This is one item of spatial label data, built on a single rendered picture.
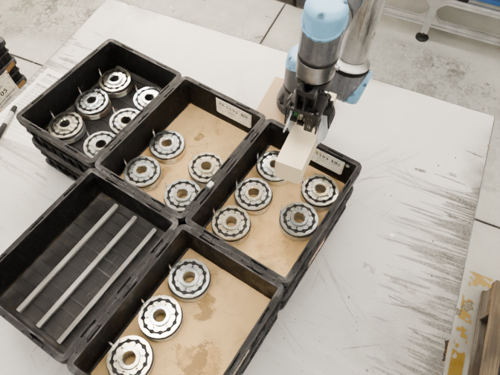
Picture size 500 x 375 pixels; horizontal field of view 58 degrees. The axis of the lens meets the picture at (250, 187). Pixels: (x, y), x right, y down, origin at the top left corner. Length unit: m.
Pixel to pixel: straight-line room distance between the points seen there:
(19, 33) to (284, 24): 1.66
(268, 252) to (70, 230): 0.53
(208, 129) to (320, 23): 0.70
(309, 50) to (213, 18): 2.32
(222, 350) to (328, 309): 0.33
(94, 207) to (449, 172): 1.10
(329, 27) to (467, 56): 2.40
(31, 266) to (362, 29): 1.07
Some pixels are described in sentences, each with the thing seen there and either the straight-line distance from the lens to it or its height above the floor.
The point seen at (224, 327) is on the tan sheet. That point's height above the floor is 0.83.
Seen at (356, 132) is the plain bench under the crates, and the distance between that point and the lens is 1.60.
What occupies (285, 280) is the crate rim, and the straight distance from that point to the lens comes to 1.06.
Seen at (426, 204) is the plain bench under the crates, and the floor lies 0.70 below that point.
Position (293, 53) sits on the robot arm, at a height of 0.95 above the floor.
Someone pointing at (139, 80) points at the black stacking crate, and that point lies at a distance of 1.58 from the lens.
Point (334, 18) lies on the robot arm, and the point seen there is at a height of 1.44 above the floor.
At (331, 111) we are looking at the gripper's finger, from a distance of 0.98.
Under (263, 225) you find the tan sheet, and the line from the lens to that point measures 1.22.
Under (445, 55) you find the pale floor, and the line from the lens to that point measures 3.11.
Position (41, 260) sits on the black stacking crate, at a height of 0.83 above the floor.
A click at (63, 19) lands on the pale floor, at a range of 3.32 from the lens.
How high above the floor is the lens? 1.92
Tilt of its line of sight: 58 degrees down
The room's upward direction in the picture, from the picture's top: 1 degrees clockwise
